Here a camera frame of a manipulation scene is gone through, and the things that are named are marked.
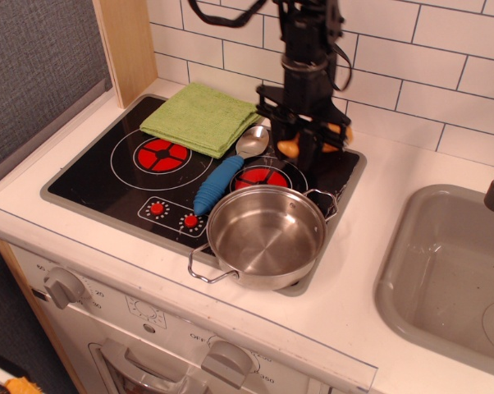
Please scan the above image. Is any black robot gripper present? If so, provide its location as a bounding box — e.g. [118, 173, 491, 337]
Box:
[256, 61, 350, 172]

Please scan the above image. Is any orange toy chicken drumstick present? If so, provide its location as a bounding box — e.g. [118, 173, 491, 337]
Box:
[277, 123, 353, 158]

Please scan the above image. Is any stainless steel pot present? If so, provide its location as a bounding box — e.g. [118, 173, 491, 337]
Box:
[189, 185, 339, 291]

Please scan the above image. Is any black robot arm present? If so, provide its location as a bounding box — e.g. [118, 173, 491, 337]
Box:
[257, 1, 351, 172]

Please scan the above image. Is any green folded cloth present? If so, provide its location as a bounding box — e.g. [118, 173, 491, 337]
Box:
[140, 83, 261, 159]

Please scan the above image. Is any red right stove knob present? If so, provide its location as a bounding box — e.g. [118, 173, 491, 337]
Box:
[183, 214, 199, 229]

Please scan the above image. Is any red stove knob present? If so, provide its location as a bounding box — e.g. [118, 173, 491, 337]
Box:
[183, 214, 199, 229]
[149, 202, 165, 216]

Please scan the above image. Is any red left stove knob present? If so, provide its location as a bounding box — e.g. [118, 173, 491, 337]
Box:
[149, 202, 165, 216]

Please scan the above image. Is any black toy stovetop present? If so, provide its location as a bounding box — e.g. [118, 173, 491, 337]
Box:
[41, 95, 366, 289]

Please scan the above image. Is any grey toy sink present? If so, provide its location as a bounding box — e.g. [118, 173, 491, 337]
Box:
[376, 185, 494, 375]

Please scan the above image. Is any grey oven knob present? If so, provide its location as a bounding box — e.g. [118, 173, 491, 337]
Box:
[201, 341, 254, 389]

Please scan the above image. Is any white toy oven front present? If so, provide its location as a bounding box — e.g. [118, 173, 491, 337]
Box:
[8, 244, 354, 394]

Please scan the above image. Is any grey timer knob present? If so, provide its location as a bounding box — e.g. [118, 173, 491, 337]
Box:
[43, 268, 85, 309]

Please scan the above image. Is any orange object bottom left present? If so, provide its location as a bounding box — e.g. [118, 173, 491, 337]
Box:
[4, 377, 43, 394]

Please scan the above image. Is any blue handled metal spoon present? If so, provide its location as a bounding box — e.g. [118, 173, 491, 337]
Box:
[193, 126, 270, 216]

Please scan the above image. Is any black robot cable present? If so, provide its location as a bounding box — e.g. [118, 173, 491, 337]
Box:
[187, 0, 268, 29]

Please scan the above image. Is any wooden side post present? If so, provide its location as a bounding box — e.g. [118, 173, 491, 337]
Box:
[92, 0, 158, 108]

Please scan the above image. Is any grey oven door handle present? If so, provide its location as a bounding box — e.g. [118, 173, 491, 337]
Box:
[99, 339, 209, 393]

